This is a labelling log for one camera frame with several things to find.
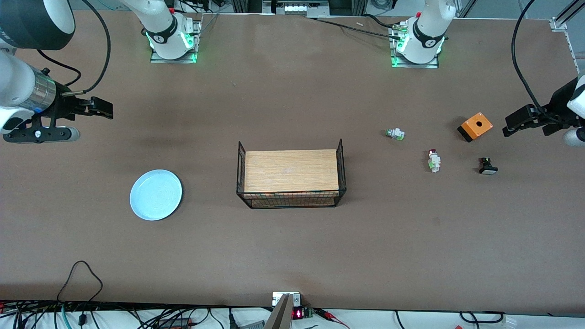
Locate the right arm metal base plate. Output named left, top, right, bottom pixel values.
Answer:
left=150, top=18, right=202, bottom=64

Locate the red test clip lead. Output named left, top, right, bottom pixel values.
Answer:
left=315, top=308, right=350, bottom=329

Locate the black wire shelf wooden board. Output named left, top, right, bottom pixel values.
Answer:
left=236, top=138, right=347, bottom=210

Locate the long black table cable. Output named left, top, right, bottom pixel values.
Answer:
left=305, top=17, right=403, bottom=39

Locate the aluminium frame structure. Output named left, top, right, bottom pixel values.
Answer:
left=232, top=0, right=366, bottom=17

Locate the thin black looped cable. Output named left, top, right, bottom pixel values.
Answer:
left=56, top=260, right=104, bottom=303

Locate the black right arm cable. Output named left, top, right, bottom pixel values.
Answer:
left=36, top=0, right=112, bottom=96

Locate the orange button enclosure box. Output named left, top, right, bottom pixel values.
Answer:
left=457, top=112, right=494, bottom=143

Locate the aluminium edge rail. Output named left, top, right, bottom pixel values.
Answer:
left=565, top=31, right=585, bottom=87

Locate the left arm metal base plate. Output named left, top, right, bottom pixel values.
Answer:
left=389, top=21, right=440, bottom=69

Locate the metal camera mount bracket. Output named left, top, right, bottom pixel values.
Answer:
left=272, top=292, right=302, bottom=329

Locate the black coiled cable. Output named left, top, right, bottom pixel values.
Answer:
left=459, top=311, right=505, bottom=323

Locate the light blue round plate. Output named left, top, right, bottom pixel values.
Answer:
left=130, top=170, right=183, bottom=221

